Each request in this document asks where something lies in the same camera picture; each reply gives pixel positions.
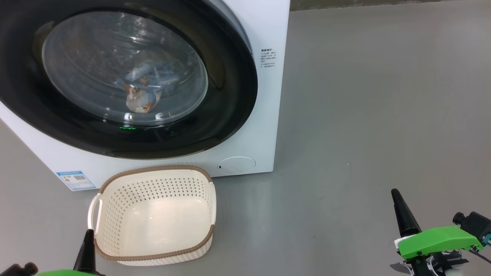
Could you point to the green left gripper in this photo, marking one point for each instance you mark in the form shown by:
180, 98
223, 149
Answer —
65, 273

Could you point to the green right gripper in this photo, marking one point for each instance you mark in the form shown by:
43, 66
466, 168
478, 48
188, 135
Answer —
437, 241

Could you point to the cream garment with orange patches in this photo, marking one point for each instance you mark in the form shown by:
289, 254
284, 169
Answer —
140, 101

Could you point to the light blue garment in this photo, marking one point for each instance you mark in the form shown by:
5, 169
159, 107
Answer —
161, 76

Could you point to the dark washing machine door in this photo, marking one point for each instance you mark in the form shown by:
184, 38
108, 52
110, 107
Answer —
230, 96

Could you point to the white front-load washing machine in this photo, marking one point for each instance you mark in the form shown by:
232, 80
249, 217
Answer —
264, 115

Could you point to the blue energy label sticker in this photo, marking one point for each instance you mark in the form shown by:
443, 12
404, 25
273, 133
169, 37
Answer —
76, 181

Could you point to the cream perforated laundry basket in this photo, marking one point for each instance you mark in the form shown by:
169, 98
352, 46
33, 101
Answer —
161, 222

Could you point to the small printed text label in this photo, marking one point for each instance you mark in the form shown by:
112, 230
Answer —
268, 57

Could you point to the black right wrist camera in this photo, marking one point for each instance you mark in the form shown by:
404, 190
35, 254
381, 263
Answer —
475, 226

